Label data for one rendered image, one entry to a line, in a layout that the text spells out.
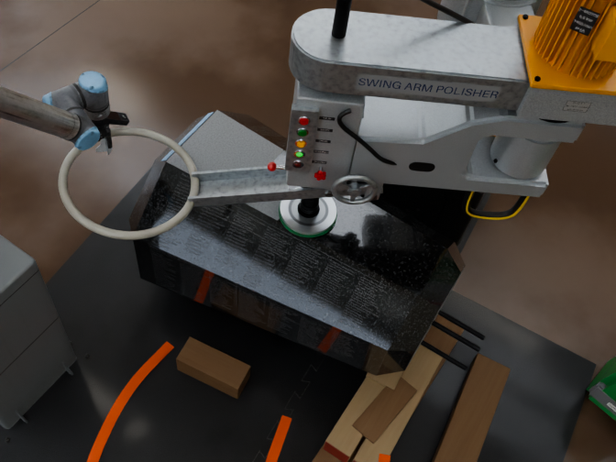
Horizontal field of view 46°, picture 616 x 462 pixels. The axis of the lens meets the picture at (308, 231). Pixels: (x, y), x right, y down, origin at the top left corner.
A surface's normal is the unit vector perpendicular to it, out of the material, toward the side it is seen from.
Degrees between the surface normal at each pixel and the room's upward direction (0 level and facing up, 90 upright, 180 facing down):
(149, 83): 0
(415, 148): 90
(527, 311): 0
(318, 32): 0
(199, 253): 45
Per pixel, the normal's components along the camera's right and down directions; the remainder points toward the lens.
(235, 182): -0.17, -0.55
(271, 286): -0.28, 0.11
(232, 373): 0.10, -0.54
